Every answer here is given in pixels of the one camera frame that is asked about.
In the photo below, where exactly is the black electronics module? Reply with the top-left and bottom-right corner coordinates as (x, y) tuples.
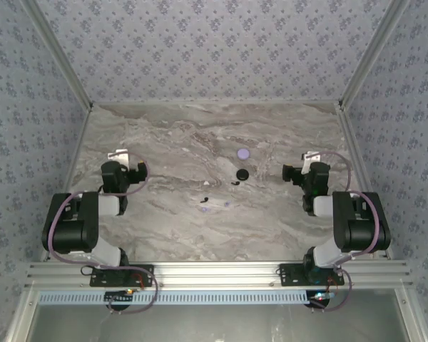
(104, 290), (135, 304)
(307, 291), (335, 310)

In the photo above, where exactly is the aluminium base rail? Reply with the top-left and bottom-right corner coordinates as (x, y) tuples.
(24, 261), (414, 290)

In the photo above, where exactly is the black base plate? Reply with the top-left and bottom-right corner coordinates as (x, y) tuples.
(278, 263), (345, 288)
(89, 264), (156, 288)

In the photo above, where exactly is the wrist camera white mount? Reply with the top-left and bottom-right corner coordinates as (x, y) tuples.
(107, 148), (130, 169)
(300, 150), (322, 172)

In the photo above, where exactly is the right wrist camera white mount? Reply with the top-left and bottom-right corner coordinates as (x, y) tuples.
(300, 150), (322, 172)

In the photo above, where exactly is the aluminium lower frame post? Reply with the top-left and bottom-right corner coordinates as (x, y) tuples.
(394, 288), (428, 342)
(5, 288), (40, 342)

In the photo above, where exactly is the aluminium frame post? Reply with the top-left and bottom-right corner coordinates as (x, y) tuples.
(5, 288), (40, 342)
(338, 0), (414, 108)
(20, 0), (94, 110)
(394, 288), (428, 342)

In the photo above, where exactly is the aluminium table back rail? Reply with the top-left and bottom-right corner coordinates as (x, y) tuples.
(91, 100), (342, 106)

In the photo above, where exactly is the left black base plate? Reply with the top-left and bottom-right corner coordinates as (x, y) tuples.
(89, 264), (156, 288)

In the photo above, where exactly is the left black electronics module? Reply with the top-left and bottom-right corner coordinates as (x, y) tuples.
(104, 290), (135, 304)

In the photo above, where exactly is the perforated grey cable duct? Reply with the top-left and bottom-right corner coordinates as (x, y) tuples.
(38, 289), (310, 306)

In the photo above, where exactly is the right black electronics module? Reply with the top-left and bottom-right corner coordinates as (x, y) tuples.
(307, 291), (335, 310)

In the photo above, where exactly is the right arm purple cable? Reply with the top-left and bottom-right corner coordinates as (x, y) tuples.
(305, 151), (384, 313)

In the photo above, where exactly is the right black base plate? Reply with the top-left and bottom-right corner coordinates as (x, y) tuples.
(278, 263), (345, 288)

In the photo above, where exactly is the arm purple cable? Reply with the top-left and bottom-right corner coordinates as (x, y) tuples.
(46, 151), (161, 315)
(305, 151), (384, 313)

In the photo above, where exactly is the aluminium table side rail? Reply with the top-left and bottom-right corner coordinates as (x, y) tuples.
(337, 103), (394, 260)
(41, 105), (96, 263)

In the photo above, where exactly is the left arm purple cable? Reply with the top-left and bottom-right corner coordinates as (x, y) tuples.
(46, 151), (161, 315)

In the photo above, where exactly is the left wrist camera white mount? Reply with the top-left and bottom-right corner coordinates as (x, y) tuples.
(107, 148), (130, 169)

